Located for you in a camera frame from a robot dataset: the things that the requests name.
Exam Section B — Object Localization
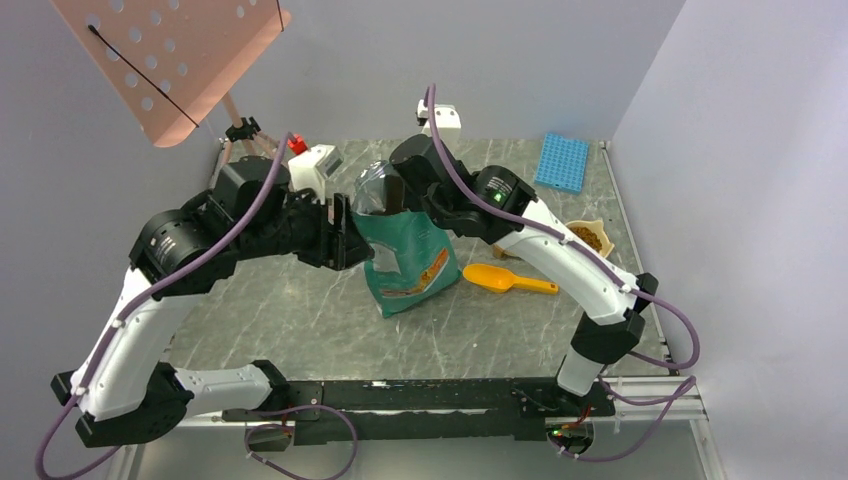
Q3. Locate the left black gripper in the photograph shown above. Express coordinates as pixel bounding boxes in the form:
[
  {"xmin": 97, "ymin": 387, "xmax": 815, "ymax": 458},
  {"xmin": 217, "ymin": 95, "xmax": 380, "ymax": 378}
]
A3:
[{"xmin": 236, "ymin": 186, "xmax": 375, "ymax": 271}]

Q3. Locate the green dog food bag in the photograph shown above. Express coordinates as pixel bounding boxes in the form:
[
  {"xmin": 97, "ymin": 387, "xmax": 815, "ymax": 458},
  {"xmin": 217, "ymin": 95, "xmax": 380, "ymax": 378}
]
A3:
[{"xmin": 352, "ymin": 161, "xmax": 460, "ymax": 318}]

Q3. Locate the orange plastic scoop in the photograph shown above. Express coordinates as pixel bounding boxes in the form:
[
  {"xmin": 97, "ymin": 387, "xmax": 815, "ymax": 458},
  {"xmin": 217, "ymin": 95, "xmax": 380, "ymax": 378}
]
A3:
[{"xmin": 462, "ymin": 263, "xmax": 559, "ymax": 295}]

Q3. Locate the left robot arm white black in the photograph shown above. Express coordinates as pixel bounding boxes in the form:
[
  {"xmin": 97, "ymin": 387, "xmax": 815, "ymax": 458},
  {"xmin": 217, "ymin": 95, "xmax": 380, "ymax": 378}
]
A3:
[{"xmin": 51, "ymin": 156, "xmax": 372, "ymax": 448}]

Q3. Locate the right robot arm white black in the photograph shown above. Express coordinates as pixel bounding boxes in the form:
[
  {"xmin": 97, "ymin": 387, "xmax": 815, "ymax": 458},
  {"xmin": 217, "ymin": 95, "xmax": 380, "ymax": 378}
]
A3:
[{"xmin": 389, "ymin": 134, "xmax": 658, "ymax": 416}]

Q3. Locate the cream pet bowl left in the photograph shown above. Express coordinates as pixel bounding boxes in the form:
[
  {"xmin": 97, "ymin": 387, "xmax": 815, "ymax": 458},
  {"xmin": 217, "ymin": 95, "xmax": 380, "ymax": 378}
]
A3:
[{"xmin": 492, "ymin": 245, "xmax": 520, "ymax": 260}]

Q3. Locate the cream pet bowl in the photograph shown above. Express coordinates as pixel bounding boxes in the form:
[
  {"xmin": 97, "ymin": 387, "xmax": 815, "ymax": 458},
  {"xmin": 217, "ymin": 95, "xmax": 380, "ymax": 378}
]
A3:
[
  {"xmin": 492, "ymin": 245, "xmax": 520, "ymax": 260},
  {"xmin": 566, "ymin": 219, "xmax": 615, "ymax": 258}
]

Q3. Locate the cream pet bowl right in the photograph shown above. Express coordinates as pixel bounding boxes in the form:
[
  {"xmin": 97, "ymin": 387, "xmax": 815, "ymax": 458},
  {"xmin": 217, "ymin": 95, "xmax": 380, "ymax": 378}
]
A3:
[{"xmin": 566, "ymin": 219, "xmax": 615, "ymax": 258}]

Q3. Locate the blue perforated tray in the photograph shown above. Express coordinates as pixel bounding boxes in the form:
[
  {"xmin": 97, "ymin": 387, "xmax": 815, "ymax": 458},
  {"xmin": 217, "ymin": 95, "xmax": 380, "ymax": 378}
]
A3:
[{"xmin": 534, "ymin": 133, "xmax": 590, "ymax": 195}]

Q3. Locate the pink perforated music stand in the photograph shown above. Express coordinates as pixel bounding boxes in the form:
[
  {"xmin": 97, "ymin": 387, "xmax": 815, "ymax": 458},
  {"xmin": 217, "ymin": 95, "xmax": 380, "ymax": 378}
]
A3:
[{"xmin": 53, "ymin": 0, "xmax": 292, "ymax": 148}]

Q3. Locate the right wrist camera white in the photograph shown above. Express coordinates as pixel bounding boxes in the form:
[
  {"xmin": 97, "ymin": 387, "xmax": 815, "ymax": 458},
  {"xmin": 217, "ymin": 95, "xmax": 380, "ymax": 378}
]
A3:
[{"xmin": 416, "ymin": 99, "xmax": 462, "ymax": 151}]

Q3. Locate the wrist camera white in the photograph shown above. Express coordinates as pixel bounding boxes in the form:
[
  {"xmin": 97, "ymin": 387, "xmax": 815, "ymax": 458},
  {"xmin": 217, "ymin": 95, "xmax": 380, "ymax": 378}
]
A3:
[
  {"xmin": 286, "ymin": 134, "xmax": 343, "ymax": 204},
  {"xmin": 416, "ymin": 99, "xmax": 462, "ymax": 151}
]

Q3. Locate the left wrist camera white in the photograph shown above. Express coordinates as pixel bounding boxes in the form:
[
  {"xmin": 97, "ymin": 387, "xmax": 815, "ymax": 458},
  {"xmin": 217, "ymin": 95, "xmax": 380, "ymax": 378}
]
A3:
[{"xmin": 286, "ymin": 134, "xmax": 343, "ymax": 204}]

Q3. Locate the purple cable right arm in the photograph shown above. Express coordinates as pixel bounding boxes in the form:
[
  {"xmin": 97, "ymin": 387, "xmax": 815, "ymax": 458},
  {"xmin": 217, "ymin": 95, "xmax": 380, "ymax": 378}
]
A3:
[{"xmin": 423, "ymin": 83, "xmax": 702, "ymax": 372}]

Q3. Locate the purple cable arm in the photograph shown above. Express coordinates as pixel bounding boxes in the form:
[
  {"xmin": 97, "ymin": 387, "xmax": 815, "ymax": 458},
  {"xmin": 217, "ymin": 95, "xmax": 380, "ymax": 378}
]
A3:
[
  {"xmin": 423, "ymin": 83, "xmax": 702, "ymax": 372},
  {"xmin": 35, "ymin": 131, "xmax": 294, "ymax": 480}
]

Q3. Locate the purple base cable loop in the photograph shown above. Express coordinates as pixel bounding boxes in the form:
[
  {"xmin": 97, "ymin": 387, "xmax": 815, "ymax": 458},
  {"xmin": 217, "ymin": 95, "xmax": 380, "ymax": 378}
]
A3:
[{"xmin": 243, "ymin": 405, "xmax": 359, "ymax": 480}]

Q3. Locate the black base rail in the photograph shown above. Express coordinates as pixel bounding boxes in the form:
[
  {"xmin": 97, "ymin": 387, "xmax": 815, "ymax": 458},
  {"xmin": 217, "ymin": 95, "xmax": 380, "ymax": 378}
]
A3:
[{"xmin": 221, "ymin": 376, "xmax": 617, "ymax": 446}]

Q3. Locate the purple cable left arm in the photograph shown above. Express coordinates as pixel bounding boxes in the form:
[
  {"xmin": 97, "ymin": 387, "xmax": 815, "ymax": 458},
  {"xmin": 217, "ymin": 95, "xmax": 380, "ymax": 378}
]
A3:
[{"xmin": 35, "ymin": 131, "xmax": 294, "ymax": 480}]

